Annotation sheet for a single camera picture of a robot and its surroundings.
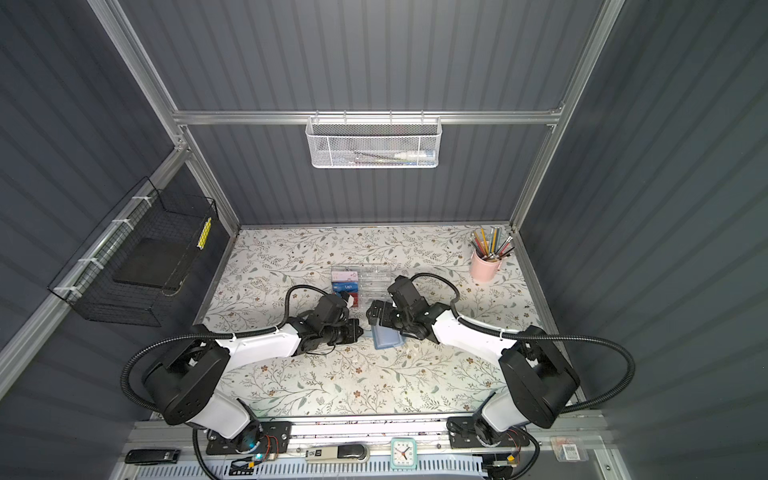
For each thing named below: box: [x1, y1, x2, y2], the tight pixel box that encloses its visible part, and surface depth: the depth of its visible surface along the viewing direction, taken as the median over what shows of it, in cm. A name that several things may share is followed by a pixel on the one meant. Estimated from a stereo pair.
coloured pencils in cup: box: [470, 226, 515, 261], surface depth 101 cm
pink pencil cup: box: [470, 250, 503, 282], surface depth 106 cm
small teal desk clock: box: [390, 437, 418, 471], surface depth 71 cm
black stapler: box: [125, 449, 181, 465], surface depth 71 cm
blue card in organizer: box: [332, 282, 359, 293], surface depth 98 cm
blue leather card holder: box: [371, 325, 404, 350], surface depth 91 cm
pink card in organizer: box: [331, 271, 359, 282], surface depth 98 cm
